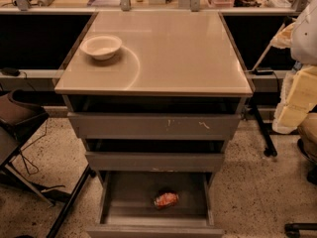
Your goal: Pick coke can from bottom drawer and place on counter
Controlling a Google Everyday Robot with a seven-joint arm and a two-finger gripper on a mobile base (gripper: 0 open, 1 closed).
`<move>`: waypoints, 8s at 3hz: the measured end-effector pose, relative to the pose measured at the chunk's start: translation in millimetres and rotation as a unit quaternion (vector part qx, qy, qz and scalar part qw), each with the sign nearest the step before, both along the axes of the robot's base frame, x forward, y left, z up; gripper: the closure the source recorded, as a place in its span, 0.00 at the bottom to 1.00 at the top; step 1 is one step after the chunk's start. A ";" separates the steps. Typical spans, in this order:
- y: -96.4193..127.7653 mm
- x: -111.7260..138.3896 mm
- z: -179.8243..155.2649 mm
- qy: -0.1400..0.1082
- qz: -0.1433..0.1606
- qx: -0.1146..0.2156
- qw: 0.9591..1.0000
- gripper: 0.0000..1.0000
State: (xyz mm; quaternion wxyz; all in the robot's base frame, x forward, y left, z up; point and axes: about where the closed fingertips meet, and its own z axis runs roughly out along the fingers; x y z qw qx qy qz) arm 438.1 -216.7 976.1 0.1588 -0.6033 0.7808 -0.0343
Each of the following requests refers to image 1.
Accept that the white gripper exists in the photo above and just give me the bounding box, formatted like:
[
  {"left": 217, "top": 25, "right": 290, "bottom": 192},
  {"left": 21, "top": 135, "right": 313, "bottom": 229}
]
[{"left": 270, "top": 23, "right": 317, "bottom": 127}]

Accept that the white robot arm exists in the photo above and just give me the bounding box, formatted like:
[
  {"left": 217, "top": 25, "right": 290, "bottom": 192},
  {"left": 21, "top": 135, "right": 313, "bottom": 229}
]
[{"left": 270, "top": 0, "right": 317, "bottom": 134}]

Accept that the grey drawer cabinet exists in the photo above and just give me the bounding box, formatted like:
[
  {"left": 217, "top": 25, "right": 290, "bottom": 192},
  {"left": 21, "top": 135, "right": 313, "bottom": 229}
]
[{"left": 53, "top": 10, "right": 255, "bottom": 238}]

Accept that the bottom grey drawer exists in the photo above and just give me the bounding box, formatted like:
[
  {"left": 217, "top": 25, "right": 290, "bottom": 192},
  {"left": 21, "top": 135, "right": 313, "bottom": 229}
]
[{"left": 87, "top": 172, "right": 223, "bottom": 238}]

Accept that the grey drawer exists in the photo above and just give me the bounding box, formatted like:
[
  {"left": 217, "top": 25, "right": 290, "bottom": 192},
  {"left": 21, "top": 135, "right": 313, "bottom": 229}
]
[
  {"left": 85, "top": 152, "right": 224, "bottom": 173},
  {"left": 68, "top": 112, "right": 240, "bottom": 140},
  {"left": 87, "top": 172, "right": 223, "bottom": 238}
]

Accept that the middle grey drawer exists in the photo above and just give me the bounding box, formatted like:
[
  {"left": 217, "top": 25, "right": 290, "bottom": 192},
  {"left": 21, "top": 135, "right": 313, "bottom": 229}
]
[{"left": 85, "top": 152, "right": 224, "bottom": 173}]

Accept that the top grey drawer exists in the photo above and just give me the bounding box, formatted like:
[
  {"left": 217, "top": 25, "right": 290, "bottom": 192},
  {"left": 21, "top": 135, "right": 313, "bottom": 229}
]
[{"left": 68, "top": 112, "right": 240, "bottom": 140}]

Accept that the black table leg right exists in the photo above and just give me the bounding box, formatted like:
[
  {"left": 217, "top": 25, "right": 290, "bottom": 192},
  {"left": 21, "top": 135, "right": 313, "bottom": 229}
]
[{"left": 251, "top": 103, "right": 277, "bottom": 157}]

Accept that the black table leg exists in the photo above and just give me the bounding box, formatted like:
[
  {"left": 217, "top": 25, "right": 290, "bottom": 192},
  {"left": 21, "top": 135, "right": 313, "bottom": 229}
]
[
  {"left": 46, "top": 166, "right": 95, "bottom": 238},
  {"left": 251, "top": 103, "right": 277, "bottom": 157}
]

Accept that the white stick with black tip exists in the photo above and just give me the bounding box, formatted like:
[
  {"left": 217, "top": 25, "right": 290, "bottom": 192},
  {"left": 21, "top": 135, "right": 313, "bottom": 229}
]
[{"left": 249, "top": 23, "right": 285, "bottom": 73}]

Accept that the black office chair base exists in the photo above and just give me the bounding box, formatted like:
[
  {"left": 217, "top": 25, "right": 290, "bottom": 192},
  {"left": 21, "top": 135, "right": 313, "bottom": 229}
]
[{"left": 284, "top": 223, "right": 317, "bottom": 238}]

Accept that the white bowl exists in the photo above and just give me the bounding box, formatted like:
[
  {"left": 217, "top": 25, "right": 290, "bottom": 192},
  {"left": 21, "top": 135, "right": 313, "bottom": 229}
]
[{"left": 80, "top": 35, "right": 122, "bottom": 60}]

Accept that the black table leg left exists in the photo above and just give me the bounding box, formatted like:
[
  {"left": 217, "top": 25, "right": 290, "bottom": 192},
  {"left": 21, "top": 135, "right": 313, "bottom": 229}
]
[{"left": 46, "top": 166, "right": 95, "bottom": 238}]

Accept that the dark chair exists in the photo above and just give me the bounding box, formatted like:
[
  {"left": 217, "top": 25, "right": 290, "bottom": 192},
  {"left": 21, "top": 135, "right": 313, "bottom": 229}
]
[{"left": 0, "top": 90, "right": 53, "bottom": 206}]

